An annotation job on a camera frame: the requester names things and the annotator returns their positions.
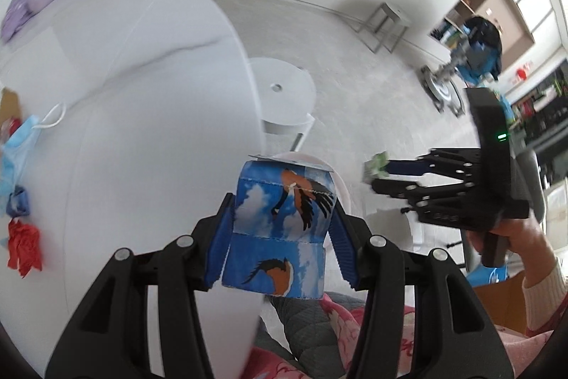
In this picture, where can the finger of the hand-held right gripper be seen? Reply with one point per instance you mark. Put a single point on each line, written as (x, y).
(395, 187)
(404, 169)

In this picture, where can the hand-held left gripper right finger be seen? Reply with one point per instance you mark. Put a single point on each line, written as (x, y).
(344, 246)

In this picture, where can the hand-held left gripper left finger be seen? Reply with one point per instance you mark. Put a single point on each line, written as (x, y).
(219, 241)

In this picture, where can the green paper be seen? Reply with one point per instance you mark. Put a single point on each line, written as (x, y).
(376, 166)

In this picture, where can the blue bird print carton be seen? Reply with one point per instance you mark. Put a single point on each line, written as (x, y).
(275, 228)

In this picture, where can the person's right forearm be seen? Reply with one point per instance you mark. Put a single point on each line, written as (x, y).
(546, 299)

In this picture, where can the person's right hand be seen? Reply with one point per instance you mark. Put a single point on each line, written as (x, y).
(530, 241)

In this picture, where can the light grey chair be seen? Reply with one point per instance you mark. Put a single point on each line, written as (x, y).
(532, 179)

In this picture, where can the person's pink printed clothing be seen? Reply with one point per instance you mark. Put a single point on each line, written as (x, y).
(341, 317)

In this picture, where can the cluttered shelf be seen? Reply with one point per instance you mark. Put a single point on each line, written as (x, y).
(541, 103)

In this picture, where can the grey wheeled base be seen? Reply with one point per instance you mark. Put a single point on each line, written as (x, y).
(443, 92)

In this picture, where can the grey quilted cloth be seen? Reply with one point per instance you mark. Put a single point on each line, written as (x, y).
(306, 325)

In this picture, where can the blue bag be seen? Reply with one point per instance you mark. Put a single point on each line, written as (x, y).
(488, 276)

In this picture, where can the blue and black backpack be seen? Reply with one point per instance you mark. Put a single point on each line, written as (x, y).
(481, 46)

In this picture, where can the cardboard box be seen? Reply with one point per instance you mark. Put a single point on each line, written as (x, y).
(501, 303)

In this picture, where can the white round table base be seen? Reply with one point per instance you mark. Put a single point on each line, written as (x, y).
(284, 99)

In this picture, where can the metal stool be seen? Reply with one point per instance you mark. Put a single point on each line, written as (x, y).
(390, 12)

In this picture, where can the red crumpled cloth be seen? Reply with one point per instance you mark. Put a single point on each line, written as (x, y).
(24, 246)

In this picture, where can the small dark blue cloth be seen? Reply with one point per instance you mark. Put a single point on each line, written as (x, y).
(18, 201)

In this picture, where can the blue face mask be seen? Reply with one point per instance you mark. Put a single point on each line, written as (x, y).
(17, 157)

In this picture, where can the small red wrapper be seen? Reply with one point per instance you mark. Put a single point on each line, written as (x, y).
(12, 126)

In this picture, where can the brown translucent wrapper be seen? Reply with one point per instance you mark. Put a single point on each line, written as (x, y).
(9, 103)

